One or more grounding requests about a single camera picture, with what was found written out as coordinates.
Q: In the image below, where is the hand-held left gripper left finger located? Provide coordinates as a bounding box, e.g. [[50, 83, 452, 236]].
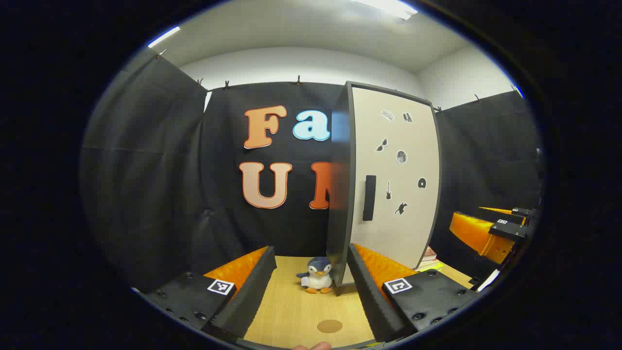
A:
[[146, 245, 277, 341]]

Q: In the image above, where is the penguin plush toy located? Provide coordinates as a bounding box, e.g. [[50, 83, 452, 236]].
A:
[[295, 257, 335, 295]]

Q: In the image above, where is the black door handle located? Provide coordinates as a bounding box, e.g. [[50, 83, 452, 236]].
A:
[[363, 175, 377, 222]]

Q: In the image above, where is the white flat object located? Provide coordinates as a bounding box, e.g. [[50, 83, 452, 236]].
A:
[[478, 269, 501, 292]]

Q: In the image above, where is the grey cabinet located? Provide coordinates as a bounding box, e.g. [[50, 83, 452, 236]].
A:
[[327, 80, 443, 296]]

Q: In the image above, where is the black backdrop cloth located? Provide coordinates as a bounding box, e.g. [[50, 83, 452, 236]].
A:
[[80, 49, 542, 292]]

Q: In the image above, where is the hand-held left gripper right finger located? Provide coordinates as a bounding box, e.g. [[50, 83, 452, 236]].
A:
[[346, 243, 479, 343]]

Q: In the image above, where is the grey cabinet door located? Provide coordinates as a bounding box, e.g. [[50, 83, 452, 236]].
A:
[[351, 87, 441, 272]]

